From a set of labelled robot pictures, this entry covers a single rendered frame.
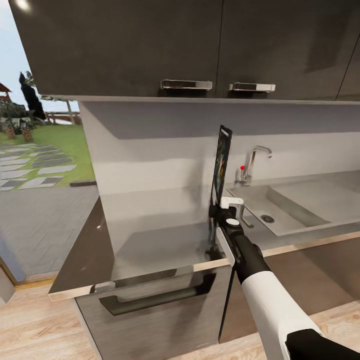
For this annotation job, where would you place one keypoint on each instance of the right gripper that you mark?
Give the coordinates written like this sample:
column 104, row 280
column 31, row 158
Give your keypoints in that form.
column 215, row 211

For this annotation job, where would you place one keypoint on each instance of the poster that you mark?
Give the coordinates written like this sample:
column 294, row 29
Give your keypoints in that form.
column 222, row 155

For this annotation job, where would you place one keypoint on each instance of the drop in sink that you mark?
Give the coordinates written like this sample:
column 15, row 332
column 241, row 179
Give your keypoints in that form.
column 297, row 206

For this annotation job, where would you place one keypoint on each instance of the fixed window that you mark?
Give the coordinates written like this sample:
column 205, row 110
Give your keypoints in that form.
column 48, row 186

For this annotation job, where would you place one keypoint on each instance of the cabinet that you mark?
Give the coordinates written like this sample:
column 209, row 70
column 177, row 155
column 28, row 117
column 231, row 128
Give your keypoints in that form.
column 349, row 92
column 188, row 51

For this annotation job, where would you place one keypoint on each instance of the dishwasher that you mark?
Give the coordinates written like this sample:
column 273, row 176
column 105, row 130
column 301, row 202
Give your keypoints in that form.
column 159, row 319

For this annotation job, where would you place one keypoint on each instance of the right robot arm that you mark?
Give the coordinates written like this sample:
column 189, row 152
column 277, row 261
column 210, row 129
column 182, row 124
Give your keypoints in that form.
column 286, row 331

